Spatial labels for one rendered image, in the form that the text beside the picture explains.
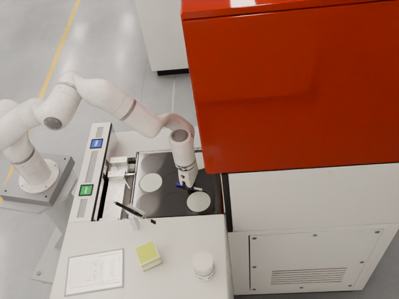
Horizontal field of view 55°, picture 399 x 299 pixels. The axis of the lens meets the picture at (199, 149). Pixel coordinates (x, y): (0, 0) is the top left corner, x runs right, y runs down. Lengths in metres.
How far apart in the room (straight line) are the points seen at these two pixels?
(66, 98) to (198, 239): 0.68
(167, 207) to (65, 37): 3.27
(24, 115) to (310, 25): 1.02
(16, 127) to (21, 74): 2.74
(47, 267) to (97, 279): 1.28
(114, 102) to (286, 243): 0.95
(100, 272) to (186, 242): 0.33
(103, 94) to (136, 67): 2.58
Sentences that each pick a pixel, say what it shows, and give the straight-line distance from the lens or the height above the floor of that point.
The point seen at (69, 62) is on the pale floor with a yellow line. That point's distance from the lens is 4.20.
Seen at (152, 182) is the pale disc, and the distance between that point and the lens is 1.71.
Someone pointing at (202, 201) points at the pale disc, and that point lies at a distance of 1.62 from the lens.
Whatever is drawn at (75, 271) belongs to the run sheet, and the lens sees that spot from 1.53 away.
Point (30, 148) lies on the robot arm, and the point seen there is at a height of 1.09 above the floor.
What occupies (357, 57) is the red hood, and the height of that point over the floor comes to 1.66.
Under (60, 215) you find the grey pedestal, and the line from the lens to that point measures 2.10.
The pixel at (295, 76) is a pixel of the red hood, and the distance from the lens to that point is 1.02.
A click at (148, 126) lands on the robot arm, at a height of 1.32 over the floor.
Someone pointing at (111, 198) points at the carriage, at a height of 0.88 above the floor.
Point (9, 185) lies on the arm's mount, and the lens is 2.03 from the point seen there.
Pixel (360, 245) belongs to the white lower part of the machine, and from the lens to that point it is 1.87.
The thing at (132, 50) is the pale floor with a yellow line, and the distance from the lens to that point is 4.10.
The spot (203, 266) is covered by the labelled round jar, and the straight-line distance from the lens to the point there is 1.31.
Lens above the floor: 2.26
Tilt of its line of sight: 50 degrees down
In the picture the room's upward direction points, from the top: 9 degrees counter-clockwise
